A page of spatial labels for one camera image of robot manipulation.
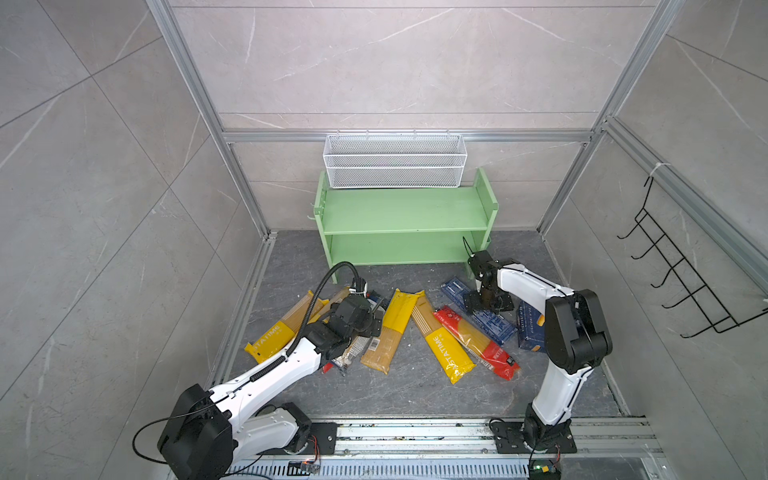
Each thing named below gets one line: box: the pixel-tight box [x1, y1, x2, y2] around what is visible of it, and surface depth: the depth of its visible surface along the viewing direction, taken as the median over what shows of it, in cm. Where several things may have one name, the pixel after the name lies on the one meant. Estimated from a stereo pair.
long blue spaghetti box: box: [441, 277, 517, 345], surface depth 94 cm
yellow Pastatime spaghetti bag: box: [411, 290, 477, 385], surface depth 90 cm
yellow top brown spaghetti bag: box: [360, 288, 419, 375], surface depth 90 cm
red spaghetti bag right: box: [433, 306, 521, 381], surface depth 87 cm
